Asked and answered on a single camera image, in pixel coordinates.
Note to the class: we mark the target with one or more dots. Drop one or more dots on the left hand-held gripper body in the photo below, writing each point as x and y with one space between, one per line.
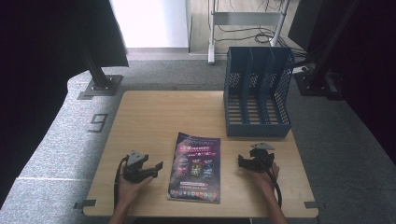
136 165

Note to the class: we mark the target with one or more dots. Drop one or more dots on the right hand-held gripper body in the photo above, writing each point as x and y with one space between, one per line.
261 158

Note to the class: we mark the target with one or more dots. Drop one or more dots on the purple cover magazine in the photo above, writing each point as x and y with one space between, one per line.
194 168

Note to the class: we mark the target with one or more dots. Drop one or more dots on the blue plastic file rack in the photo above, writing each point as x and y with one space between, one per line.
258 102

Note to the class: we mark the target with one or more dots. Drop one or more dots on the person's right hand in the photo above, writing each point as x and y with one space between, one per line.
266 179

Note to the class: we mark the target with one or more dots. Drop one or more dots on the person's left hand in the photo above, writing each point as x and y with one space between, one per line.
130 188

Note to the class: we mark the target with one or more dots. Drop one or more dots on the white power strip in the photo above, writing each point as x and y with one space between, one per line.
300 69

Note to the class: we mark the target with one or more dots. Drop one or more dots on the black curtain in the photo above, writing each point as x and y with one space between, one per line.
37 77
367 62

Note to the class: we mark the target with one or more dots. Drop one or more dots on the white metal stand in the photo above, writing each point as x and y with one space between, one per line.
246 18

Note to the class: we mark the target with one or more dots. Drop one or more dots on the white panel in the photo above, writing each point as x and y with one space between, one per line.
152 21

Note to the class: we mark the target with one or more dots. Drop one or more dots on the black metal post with base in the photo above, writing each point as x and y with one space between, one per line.
101 84
320 81

